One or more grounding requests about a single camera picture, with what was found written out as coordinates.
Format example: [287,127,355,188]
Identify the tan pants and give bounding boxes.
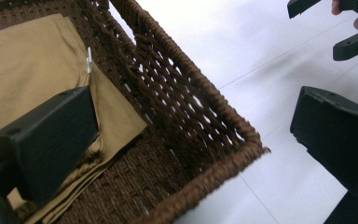
[0,13,148,224]

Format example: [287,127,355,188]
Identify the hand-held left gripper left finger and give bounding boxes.
[0,86,101,208]

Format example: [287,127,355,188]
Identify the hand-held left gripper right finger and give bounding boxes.
[289,85,358,201]

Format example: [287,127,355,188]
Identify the brown woven basket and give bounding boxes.
[0,0,271,224]

